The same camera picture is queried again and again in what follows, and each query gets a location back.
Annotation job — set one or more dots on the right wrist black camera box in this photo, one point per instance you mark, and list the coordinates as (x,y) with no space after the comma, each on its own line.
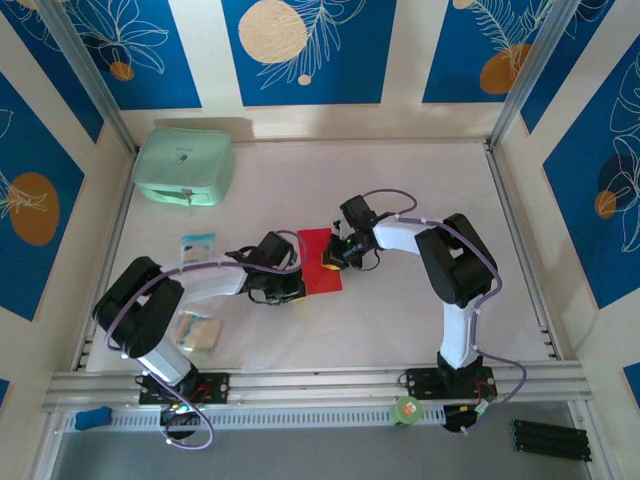
(357,211)

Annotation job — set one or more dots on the aluminium corner post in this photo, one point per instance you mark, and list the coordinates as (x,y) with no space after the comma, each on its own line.
(530,75)
(90,75)

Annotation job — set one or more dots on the aluminium side rail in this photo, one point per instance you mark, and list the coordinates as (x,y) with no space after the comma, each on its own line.
(117,210)
(522,250)

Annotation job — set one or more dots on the green tape roll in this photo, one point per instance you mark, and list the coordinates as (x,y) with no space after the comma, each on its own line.
(406,412)

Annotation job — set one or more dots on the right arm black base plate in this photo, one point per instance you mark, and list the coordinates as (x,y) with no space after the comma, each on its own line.
(420,384)

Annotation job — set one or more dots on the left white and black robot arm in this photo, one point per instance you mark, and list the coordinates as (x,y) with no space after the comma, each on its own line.
(210,285)

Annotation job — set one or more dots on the red square paper sheet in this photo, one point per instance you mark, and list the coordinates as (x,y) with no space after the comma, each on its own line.
(317,280)

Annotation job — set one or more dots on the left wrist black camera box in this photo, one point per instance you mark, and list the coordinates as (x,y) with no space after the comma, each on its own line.
(274,250)

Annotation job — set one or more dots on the black tube bundle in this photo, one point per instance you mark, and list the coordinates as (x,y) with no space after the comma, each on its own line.
(550,440)

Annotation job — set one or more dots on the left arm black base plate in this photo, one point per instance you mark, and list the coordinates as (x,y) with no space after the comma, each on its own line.
(217,387)

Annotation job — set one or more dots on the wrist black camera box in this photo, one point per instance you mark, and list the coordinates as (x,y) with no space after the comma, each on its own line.
(274,250)
(357,211)

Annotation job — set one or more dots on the mint green zip pouch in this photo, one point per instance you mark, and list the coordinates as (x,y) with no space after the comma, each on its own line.
(182,160)

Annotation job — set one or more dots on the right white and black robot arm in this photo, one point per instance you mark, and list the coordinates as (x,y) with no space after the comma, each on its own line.
(457,335)

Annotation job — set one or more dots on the blue foam grip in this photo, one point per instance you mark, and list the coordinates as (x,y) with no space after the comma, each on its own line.
(92,419)

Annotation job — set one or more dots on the clear biscuit packet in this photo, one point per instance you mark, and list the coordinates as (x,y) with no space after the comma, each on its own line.
(205,335)

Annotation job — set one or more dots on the aluminium cross rail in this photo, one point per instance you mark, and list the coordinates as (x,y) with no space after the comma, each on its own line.
(320,387)

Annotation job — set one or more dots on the blue clear snack packet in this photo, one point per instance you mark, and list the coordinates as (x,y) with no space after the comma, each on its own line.
(197,247)

